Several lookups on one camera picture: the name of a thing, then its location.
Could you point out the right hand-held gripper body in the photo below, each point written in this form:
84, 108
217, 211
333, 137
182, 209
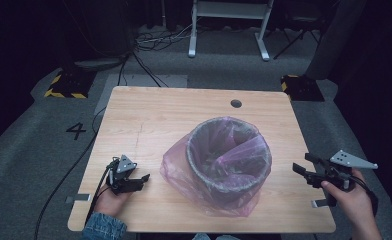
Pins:
342, 173

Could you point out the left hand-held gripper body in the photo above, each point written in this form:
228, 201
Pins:
119, 176

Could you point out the pink plastic bag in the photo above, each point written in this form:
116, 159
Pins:
184, 173

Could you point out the green plastic bin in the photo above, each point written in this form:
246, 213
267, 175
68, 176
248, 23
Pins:
200, 135

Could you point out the person's right hand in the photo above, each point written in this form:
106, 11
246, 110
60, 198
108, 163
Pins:
354, 203

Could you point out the grey tape strip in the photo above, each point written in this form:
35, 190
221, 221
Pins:
79, 198
318, 203

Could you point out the black base with yellow edge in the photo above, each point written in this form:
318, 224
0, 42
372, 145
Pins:
304, 88

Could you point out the person's legs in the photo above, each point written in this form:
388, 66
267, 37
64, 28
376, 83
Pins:
214, 237

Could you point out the yellow black striped base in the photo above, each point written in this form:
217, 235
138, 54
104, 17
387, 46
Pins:
69, 85

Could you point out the grey round stand foot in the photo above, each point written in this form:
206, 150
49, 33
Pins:
99, 64

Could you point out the grey curtain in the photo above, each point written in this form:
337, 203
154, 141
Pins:
334, 40

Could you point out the black tripod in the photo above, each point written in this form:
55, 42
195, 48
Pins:
295, 36

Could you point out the white metal stand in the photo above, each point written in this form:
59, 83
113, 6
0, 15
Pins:
229, 10

